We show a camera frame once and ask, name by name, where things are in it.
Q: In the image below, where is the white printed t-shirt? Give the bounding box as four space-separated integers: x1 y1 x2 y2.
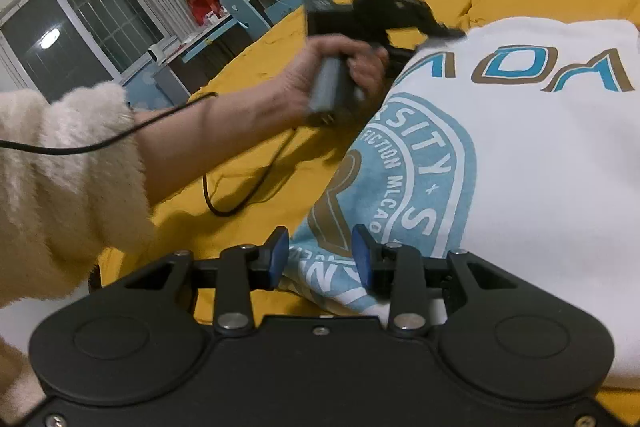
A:
282 17 639 388

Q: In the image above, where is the blue desk chair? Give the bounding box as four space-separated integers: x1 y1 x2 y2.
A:
221 0 303 41

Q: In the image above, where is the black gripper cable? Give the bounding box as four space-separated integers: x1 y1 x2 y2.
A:
0 91 302 219

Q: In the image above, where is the person's left hand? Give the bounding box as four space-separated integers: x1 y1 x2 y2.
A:
271 33 392 122

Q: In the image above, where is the red bag on desk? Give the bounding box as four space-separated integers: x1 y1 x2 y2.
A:
186 0 224 26

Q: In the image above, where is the window with grille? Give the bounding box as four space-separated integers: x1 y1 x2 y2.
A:
1 0 165 102

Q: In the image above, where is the white blue desk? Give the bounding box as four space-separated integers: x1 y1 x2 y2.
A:
124 17 253 109

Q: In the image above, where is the left forearm fuzzy sleeve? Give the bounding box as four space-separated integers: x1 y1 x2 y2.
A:
0 74 302 413

